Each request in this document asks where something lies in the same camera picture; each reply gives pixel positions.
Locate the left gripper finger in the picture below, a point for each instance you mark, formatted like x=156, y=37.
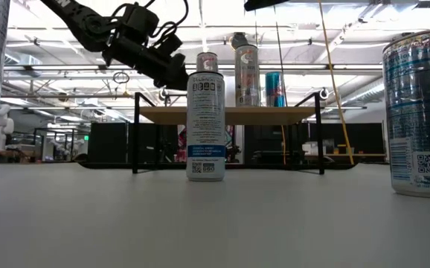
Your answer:
x=176, y=74

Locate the Celsius can orange print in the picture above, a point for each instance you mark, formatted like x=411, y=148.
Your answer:
x=247, y=78

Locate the blue silver Red Bull can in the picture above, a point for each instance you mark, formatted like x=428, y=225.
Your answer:
x=419, y=111
x=274, y=91

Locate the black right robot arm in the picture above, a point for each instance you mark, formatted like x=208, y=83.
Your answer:
x=263, y=3

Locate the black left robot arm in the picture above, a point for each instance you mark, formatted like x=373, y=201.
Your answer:
x=85, y=22

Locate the wooden shelf black legs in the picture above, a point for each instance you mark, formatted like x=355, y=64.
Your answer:
x=237, y=115

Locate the Celsius can blue label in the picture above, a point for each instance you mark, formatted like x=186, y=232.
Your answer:
x=205, y=126

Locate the white robot figure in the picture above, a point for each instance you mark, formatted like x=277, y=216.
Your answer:
x=4, y=126

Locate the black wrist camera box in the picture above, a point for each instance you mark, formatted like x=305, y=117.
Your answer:
x=140, y=18

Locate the black partition wall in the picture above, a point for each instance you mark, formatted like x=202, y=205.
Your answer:
x=114, y=143
x=364, y=137

